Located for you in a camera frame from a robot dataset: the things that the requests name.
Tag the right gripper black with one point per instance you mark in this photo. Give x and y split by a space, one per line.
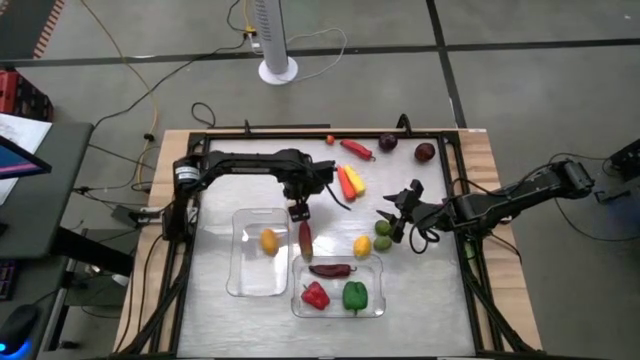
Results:
427 216

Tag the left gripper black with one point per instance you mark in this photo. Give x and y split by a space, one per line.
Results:
299 200

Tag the green lime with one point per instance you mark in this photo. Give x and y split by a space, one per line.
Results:
382 244
382 228

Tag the yellow corn cob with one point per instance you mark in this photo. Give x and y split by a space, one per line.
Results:
356 181

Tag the orange carrot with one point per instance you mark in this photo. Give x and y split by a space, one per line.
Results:
346 186

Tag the yellow lemon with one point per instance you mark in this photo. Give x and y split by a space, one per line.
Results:
362 246

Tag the orange mango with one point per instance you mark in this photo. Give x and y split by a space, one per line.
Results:
269 242

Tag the dark maroon apple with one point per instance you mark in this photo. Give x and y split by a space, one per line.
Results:
424 152

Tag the bright red chili pepper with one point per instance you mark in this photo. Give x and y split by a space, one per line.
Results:
356 148

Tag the dark red chili pepper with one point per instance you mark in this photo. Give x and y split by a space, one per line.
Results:
330 271

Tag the green bell pepper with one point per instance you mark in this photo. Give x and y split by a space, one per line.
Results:
355 296

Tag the red bell pepper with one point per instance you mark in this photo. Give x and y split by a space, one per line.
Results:
315 296

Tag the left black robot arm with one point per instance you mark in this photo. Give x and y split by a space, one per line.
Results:
240 162

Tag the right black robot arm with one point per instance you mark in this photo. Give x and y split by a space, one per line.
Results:
500 202

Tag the small orange cherry tomato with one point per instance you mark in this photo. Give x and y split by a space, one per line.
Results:
330 140

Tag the narrow clear plastic bin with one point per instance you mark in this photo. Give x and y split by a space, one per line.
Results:
255 277

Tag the wide clear plastic bin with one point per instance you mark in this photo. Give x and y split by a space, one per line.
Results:
335 289

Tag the wooden table board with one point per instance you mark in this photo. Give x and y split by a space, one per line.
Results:
507 295

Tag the white tower fan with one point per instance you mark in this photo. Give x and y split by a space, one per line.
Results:
272 40

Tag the black box device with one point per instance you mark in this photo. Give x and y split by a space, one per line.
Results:
627 160

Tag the grey desk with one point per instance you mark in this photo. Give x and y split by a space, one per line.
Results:
55 200

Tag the white paper sheet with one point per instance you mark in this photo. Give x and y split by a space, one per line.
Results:
25 132

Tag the monitor with blue screen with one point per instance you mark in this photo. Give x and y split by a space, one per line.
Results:
15 162

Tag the red crate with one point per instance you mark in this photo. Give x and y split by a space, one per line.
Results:
20 97

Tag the dark keyboard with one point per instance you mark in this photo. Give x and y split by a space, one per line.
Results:
6 280

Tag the black mouse with blue light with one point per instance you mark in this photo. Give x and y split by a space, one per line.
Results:
17 325

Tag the black mat with striped edge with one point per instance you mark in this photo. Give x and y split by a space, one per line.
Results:
25 25

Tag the black metal bracket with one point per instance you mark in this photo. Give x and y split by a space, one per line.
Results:
612 196

